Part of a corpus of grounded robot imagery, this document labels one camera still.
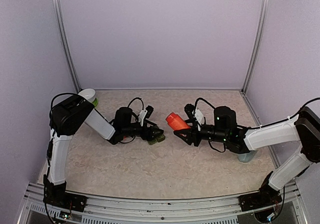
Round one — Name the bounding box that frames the aluminium frame post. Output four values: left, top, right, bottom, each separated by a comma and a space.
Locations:
52, 0, 82, 92
241, 0, 270, 95

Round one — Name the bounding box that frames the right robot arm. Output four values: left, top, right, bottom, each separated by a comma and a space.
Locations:
173, 104, 320, 206

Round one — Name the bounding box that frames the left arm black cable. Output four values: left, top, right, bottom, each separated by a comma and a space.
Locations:
124, 97, 146, 124

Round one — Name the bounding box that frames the green plate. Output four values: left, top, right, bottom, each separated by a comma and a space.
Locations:
92, 98, 99, 107

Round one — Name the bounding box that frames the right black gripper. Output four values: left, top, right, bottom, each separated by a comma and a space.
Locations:
174, 118, 229, 146

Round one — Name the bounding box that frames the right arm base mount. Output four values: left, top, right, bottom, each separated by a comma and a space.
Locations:
238, 184, 283, 211

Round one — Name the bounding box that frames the white bowl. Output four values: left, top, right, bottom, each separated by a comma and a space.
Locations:
78, 88, 96, 103

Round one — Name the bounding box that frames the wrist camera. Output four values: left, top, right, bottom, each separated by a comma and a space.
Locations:
184, 104, 206, 131
138, 105, 154, 126

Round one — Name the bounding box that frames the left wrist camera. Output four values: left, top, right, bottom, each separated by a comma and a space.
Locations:
138, 105, 154, 126

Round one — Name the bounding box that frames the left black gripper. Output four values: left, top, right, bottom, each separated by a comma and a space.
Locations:
123, 120, 164, 141

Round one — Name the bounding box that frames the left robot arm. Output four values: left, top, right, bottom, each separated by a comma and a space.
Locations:
43, 94, 165, 206

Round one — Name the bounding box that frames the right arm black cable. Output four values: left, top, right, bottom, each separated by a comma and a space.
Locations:
193, 97, 218, 112

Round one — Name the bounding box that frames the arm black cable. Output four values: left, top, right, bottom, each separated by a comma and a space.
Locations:
193, 97, 218, 112
124, 97, 146, 124

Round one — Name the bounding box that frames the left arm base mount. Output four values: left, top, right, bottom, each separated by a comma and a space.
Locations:
43, 181, 87, 212

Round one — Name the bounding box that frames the light blue mug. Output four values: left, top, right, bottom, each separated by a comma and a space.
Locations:
237, 151, 257, 163

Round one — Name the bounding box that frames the right aluminium frame post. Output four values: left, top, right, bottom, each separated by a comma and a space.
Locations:
241, 0, 270, 95

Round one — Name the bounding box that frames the red pill bottle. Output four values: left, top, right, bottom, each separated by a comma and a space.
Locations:
165, 112, 191, 131

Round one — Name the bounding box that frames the green weekly pill organizer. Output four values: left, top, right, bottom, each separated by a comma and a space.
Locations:
147, 134, 165, 145

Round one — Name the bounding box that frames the left aluminium frame post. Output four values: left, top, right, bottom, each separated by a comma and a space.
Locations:
52, 0, 82, 92

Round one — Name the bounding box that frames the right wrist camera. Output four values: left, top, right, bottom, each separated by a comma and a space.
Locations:
184, 104, 206, 131

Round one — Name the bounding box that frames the front aluminium rail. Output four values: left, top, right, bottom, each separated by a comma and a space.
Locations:
16, 182, 310, 223

